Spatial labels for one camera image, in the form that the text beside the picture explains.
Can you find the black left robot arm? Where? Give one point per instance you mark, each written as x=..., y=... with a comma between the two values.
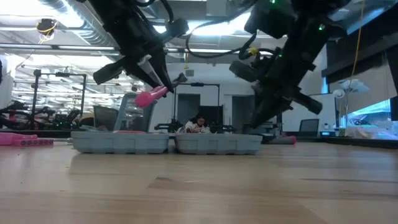
x=124, y=18

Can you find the black gantry frame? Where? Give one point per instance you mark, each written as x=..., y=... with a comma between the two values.
x=196, y=84

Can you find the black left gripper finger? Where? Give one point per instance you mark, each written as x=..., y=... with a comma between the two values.
x=146, y=76
x=163, y=68

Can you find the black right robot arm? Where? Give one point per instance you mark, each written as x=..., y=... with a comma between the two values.
x=311, y=31

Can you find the long ceiling light bar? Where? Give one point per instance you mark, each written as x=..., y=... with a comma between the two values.
x=62, y=48

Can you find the clear plastic bag pile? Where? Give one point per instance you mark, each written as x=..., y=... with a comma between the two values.
x=367, y=132

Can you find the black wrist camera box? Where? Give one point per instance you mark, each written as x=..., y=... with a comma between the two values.
x=177, y=27
x=244, y=71

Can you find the black camera rig stand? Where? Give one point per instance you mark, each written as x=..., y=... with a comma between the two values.
x=36, y=93

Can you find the person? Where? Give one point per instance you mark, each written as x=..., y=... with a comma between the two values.
x=86, y=119
x=197, y=126

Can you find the wall air vent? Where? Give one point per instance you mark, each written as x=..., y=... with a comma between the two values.
x=191, y=73

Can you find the grey door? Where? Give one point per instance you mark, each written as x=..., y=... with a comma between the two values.
x=186, y=107

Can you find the dark office chair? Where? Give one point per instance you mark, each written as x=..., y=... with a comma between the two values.
x=309, y=127

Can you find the black ceiling mounted device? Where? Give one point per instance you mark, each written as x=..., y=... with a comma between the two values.
x=46, y=25

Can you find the grey mesh office chair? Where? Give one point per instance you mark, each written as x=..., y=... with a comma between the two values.
x=105, y=118

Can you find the grey plastic tool case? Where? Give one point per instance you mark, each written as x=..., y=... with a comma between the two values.
x=124, y=143

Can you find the silver ceiling duct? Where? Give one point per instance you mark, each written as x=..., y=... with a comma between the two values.
x=71, y=12

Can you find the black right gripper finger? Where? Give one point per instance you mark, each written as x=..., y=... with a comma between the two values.
x=267, y=109

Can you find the grey blue office chair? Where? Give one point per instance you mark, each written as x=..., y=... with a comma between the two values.
x=130, y=115

